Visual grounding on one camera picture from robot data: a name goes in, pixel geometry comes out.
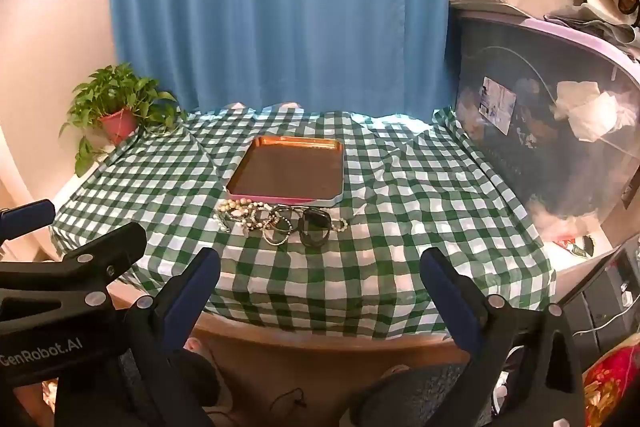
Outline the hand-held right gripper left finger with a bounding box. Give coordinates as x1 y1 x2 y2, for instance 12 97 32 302
54 247 222 427

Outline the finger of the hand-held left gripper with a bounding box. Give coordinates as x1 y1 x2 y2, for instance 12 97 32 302
0 222 147 307
0 199 56 240

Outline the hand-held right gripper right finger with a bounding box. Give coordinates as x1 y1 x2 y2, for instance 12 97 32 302
419 248 586 427

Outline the pile of bracelets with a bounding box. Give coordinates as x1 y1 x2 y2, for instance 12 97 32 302
214 199 351 248

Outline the copper tray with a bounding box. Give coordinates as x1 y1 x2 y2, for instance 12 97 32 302
226 135 346 206

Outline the green checkered tablecloth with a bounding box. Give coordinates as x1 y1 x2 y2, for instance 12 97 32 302
49 104 557 340

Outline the person's right leg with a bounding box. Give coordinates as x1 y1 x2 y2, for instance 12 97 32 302
350 364 481 427

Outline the brown round table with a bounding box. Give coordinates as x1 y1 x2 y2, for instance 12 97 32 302
107 287 473 413

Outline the red white packet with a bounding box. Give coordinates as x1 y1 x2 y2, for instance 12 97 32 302
555 234 596 260

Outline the green plant in red pot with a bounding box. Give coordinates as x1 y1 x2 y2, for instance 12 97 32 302
59 63 188 178

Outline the dark plastic storage bin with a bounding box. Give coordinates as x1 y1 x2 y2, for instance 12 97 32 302
452 4 640 233

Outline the red patterned cloth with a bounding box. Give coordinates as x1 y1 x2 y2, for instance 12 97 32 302
582 347 640 423

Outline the paper label on bin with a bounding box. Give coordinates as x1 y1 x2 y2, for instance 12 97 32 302
477 76 518 122

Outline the white plastic bag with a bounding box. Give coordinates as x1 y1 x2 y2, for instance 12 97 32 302
550 79 638 142

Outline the blue curtain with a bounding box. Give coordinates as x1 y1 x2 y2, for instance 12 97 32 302
109 0 468 118

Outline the grey crumpled cloth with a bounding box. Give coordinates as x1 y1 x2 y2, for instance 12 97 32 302
545 7 640 58

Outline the black cable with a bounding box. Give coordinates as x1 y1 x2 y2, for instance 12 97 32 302
270 388 307 410

